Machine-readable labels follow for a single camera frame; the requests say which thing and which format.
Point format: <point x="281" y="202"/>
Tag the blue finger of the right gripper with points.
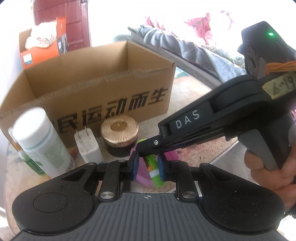
<point x="151" y="146"/>
<point x="170" y="147"/>

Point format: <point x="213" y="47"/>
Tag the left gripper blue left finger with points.
<point x="114" y="173"/>

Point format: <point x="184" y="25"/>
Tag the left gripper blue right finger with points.
<point x="180" y="173"/>

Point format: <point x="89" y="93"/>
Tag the green lip balm tube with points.
<point x="152" y="166"/>

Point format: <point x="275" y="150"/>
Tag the purple bowl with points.
<point x="143" y="176"/>

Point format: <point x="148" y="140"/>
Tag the gold lid black jar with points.
<point x="119" y="133"/>

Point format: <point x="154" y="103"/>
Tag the person right hand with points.
<point x="270" y="156"/>

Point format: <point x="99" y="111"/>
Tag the white power adapter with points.
<point x="88" y="146"/>

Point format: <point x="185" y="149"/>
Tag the grey blanket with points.
<point x="209" y="65"/>

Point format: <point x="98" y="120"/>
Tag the green dropper bottle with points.
<point x="30" y="163"/>

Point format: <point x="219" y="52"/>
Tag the brown cardboard box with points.
<point x="83" y="87"/>

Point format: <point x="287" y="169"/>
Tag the pink cloth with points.
<point x="208" y="29"/>

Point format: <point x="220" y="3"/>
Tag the white pill bottle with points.
<point x="37" y="137"/>

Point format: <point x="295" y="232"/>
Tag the orange Philips box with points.
<point x="36" y="55"/>

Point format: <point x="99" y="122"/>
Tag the dark red door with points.
<point x="76" y="14"/>

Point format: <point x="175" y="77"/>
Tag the beige cloth in box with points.
<point x="42" y="35"/>

